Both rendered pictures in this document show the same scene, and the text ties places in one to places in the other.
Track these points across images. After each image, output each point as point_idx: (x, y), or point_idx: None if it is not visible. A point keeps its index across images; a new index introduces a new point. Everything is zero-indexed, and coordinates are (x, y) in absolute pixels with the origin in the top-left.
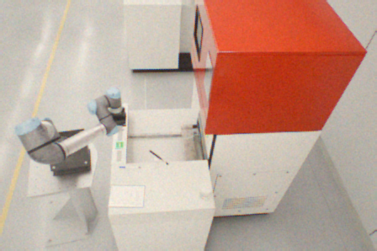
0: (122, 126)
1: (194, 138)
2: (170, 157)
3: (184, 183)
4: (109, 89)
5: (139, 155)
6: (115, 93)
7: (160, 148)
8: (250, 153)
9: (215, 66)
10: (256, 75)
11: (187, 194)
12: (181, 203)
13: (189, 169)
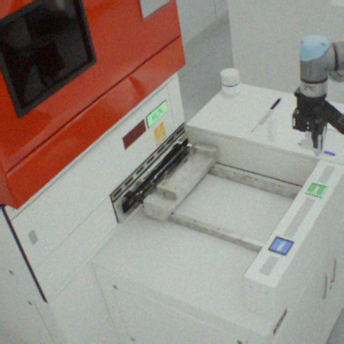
0: (305, 145)
1: (164, 179)
2: (227, 191)
3: (245, 110)
4: (320, 41)
5: (279, 215)
6: (311, 35)
7: (232, 211)
8: None
9: None
10: None
11: (253, 99)
12: (268, 95)
13: (224, 121)
